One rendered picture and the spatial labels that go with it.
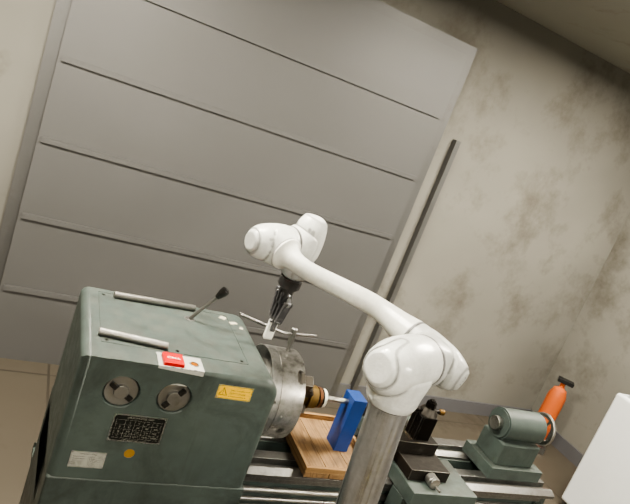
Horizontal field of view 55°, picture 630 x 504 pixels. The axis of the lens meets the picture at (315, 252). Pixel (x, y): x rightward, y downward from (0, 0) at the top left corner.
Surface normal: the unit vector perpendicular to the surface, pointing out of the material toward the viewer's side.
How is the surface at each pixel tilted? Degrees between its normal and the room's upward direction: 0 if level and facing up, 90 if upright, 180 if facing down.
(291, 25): 90
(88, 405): 90
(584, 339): 90
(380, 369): 84
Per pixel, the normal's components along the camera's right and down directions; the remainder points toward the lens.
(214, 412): 0.33, 0.35
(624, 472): -0.87, -0.22
